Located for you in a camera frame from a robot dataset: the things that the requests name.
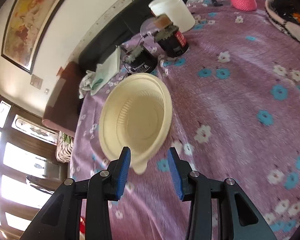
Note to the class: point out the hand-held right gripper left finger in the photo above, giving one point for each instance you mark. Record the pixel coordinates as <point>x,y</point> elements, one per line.
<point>122,175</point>

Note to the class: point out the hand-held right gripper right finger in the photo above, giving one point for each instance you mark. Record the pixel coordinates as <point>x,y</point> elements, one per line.
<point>176,177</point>

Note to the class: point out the cream plastic bowl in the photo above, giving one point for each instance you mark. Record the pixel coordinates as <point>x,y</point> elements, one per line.
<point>135,120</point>

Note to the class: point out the brown patterned blanket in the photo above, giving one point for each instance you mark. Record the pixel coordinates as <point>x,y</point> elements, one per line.
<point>63,150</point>

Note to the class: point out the brown armchair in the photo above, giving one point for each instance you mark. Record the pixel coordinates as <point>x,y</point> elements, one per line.
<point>62,105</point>

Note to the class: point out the white crumpled cloth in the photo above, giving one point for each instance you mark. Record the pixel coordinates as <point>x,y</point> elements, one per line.
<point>86,85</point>

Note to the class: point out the wooden door with glass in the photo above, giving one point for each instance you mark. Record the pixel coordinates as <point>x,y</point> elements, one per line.
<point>27,155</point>

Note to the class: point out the purple floral tablecloth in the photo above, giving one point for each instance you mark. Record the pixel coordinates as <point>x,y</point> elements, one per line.
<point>227,92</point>

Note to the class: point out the black battery box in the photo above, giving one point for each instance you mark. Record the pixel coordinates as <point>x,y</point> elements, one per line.
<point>142,62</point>

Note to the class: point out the black jar with label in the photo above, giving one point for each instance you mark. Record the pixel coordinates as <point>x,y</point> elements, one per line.
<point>172,42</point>

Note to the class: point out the black sofa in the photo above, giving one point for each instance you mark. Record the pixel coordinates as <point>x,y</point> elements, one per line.
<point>110,37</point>

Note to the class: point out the clear plastic lid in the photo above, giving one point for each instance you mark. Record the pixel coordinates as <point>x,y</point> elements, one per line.
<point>146,28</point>

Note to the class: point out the white plastic container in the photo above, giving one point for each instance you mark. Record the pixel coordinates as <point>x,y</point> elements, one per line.
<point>175,10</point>

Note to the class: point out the black white patterned bowl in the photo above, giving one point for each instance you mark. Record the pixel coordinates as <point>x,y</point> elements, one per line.
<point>287,17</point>

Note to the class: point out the wall switch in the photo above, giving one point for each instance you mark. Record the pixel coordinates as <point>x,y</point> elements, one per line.
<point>47,90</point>

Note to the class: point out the wall plaque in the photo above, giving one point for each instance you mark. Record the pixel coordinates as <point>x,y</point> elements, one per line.
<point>36,81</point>

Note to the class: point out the framed wall painting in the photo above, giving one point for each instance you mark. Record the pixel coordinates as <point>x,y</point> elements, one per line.
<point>32,17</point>

